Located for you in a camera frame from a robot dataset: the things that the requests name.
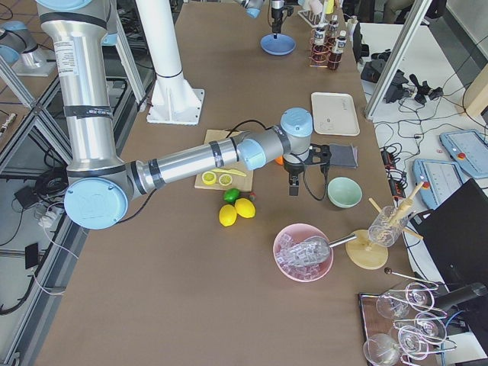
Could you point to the pink bowl of ice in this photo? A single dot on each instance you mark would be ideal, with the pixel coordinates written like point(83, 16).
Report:
point(284, 253)

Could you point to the cream rabbit tray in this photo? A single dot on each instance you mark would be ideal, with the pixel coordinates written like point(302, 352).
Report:
point(334, 114)

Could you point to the lemon slice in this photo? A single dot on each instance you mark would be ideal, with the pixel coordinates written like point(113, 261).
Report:
point(225, 179)

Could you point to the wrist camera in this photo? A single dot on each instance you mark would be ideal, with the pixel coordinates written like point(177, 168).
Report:
point(319, 155)

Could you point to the tea bottle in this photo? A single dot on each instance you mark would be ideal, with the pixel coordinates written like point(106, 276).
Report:
point(332, 29)
point(319, 48)

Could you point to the yellow plastic knife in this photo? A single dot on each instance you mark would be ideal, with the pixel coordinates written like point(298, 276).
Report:
point(230, 172)

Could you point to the tea bottle side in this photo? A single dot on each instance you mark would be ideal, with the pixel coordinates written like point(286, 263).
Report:
point(337, 50)

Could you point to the tea bottle top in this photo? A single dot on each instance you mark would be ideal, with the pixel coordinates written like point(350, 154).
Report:
point(332, 29)

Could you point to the clear glass on stand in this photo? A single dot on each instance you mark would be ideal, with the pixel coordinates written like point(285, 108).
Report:
point(383, 231)

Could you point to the copper wire bottle rack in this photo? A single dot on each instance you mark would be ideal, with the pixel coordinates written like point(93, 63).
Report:
point(329, 46)

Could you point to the black monitor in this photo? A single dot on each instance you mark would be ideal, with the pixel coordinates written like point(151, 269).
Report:
point(455, 234)

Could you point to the yellow lemon upper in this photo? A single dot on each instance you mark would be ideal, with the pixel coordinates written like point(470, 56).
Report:
point(245, 208)

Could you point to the green lime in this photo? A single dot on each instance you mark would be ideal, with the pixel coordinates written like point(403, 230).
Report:
point(231, 195)

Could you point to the yellow lemon lower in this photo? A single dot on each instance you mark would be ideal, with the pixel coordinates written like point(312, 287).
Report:
point(227, 215)

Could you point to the green bowl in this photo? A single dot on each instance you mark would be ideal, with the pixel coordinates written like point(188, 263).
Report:
point(344, 192)

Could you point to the grey folded cloth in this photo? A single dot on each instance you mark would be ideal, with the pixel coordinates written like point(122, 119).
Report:
point(345, 156)

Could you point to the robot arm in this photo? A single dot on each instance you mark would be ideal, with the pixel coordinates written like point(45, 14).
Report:
point(253, 9)
point(101, 184)

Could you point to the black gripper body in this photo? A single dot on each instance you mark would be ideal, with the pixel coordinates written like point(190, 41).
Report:
point(293, 167)
point(276, 11)

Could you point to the blue teach pendant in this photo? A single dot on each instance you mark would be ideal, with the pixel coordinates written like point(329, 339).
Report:
point(441, 179)
point(468, 149)

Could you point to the wine glass rack tray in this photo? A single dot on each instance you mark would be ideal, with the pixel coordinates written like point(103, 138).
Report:
point(417, 328)

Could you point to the yellow lemon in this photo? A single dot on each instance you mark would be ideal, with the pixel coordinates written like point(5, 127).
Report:
point(245, 208)
point(227, 215)

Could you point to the blue plate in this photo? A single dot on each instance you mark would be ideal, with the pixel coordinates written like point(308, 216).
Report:
point(278, 44)

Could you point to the lemon half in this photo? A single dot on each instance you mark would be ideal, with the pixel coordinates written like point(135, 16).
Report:
point(209, 178)

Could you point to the metal ice scoop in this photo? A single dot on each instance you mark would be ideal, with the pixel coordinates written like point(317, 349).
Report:
point(316, 249)

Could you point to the orange fruit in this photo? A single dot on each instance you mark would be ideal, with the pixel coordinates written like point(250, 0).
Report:
point(279, 160)

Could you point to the wooden cup tree stand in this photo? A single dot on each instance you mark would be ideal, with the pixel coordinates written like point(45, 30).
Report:
point(363, 252)

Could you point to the tea bottle front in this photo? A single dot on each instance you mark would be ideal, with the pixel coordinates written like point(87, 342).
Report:
point(319, 48)

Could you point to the wooden cutting board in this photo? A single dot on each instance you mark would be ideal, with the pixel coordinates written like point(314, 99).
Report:
point(239, 182)

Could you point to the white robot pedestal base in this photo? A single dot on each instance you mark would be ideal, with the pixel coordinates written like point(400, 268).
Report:
point(173, 101)

